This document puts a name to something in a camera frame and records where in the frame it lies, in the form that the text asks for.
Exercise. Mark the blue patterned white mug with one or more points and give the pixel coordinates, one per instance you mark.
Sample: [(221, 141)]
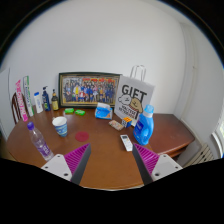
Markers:
[(60, 126)]

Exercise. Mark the flat round red coaster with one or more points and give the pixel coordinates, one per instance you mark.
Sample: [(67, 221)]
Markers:
[(82, 136)]

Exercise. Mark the white and green long box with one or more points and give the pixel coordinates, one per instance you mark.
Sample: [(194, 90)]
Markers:
[(28, 96)]

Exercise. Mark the pink long box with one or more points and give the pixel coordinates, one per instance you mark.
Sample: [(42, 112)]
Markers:
[(21, 100)]

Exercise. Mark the colourful puzzle cube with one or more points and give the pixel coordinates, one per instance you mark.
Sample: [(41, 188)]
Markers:
[(127, 122)]

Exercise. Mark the blue detergent bottle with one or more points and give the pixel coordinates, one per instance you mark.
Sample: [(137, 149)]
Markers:
[(144, 130)]

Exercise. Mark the white radiator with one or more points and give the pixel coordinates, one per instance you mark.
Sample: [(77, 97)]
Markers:
[(201, 156)]

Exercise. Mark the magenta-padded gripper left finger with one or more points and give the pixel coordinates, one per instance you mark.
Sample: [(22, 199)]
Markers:
[(75, 159)]

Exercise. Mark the small patterned snack packet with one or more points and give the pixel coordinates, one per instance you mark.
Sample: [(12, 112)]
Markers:
[(116, 125)]

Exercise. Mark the dark yellow-labelled bottle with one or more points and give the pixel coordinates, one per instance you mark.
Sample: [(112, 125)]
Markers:
[(55, 103)]

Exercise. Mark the blue tissue pack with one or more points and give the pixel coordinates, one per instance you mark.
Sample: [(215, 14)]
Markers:
[(103, 112)]

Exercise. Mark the white lotion bottle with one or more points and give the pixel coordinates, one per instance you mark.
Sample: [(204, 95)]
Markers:
[(38, 104)]

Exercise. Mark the white paper gift bag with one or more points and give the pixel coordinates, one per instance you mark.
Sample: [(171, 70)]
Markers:
[(131, 100)]

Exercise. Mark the framed group photo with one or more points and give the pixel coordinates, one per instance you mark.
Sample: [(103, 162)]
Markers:
[(89, 89)]

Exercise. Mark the dark blue pump bottle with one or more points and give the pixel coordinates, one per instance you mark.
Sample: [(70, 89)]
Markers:
[(46, 101)]

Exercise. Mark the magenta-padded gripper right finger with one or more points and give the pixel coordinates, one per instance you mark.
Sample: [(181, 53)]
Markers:
[(148, 159)]

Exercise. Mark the clear purple-capped water bottle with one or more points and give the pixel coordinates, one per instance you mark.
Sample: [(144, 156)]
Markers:
[(40, 143)]

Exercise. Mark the white remote control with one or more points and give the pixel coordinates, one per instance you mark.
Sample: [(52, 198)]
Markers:
[(126, 142)]

